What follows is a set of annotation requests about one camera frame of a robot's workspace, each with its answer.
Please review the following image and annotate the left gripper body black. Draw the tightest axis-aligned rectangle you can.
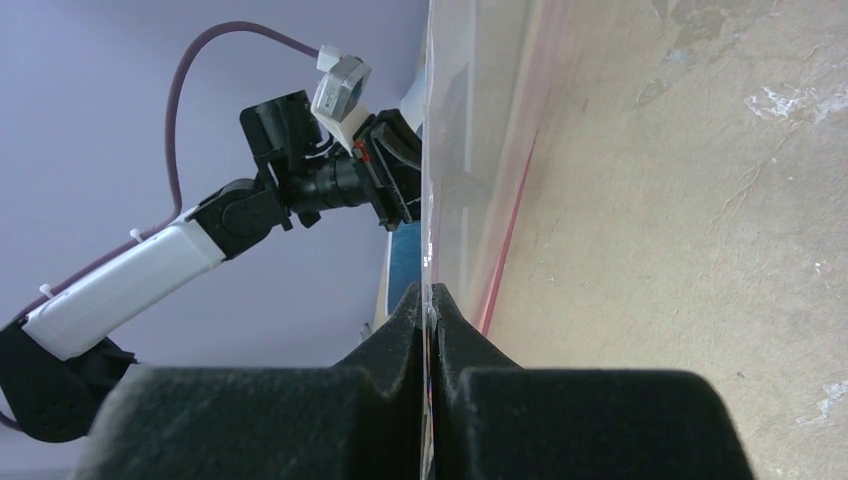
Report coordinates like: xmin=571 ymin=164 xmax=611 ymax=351
xmin=239 ymin=90 xmax=391 ymax=229

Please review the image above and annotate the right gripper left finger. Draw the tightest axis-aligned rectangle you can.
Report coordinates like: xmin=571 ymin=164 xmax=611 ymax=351
xmin=73 ymin=284 xmax=424 ymax=479

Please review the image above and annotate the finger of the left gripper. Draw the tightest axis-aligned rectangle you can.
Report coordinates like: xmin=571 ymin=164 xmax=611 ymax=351
xmin=367 ymin=109 xmax=422 ymax=231

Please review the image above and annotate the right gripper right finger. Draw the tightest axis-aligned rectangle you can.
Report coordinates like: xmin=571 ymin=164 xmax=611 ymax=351
xmin=430 ymin=284 xmax=754 ymax=479

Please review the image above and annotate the seascape photo print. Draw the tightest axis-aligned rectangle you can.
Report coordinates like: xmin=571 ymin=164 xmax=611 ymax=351
xmin=371 ymin=66 xmax=427 ymax=331

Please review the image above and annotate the clear acrylic glass sheet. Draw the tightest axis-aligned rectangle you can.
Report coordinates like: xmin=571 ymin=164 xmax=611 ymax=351
xmin=417 ymin=0 xmax=578 ymax=480

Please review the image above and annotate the pink wooden picture frame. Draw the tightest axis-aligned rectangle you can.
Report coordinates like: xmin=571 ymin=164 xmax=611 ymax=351
xmin=474 ymin=1 xmax=573 ymax=335

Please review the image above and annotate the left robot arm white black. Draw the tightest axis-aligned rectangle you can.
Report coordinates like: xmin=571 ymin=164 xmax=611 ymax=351
xmin=1 ymin=91 xmax=422 ymax=443

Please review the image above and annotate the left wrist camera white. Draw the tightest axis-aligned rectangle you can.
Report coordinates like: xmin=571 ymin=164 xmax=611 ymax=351
xmin=310 ymin=45 xmax=372 ymax=154

